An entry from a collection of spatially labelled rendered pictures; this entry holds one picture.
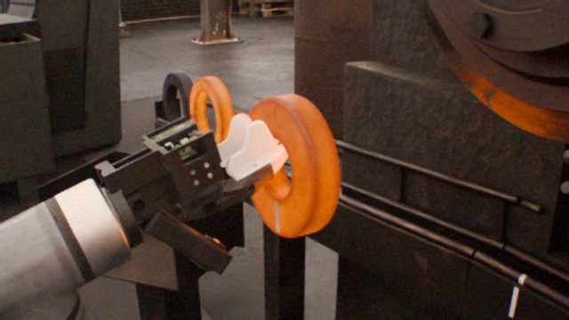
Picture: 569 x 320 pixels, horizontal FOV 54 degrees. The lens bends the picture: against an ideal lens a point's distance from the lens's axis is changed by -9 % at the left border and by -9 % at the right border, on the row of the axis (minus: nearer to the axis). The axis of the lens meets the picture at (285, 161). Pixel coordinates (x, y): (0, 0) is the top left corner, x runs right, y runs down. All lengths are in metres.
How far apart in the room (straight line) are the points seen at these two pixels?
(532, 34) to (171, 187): 0.37
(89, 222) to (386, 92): 0.56
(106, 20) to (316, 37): 1.19
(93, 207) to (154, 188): 0.07
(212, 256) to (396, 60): 0.52
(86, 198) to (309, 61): 3.01
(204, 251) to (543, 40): 0.39
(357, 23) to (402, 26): 2.43
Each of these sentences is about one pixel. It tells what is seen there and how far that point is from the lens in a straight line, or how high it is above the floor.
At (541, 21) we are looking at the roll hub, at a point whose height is 1.01.
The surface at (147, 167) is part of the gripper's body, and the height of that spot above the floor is 0.86.
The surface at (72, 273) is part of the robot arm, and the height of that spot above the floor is 0.78.
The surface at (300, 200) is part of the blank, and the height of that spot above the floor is 0.81.
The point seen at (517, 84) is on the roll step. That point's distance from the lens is 0.63.
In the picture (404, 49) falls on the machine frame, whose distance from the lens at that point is 0.99.
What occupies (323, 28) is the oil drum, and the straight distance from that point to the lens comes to 3.43.
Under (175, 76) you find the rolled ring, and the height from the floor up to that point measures 0.76.
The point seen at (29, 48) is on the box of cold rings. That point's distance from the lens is 2.75.
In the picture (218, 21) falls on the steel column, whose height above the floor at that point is 0.27.
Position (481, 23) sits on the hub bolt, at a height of 1.00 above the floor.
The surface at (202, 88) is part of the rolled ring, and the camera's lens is 1.39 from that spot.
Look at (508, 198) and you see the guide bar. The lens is 0.79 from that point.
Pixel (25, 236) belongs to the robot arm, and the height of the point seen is 0.82.
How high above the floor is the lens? 1.05
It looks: 19 degrees down
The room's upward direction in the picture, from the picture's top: straight up
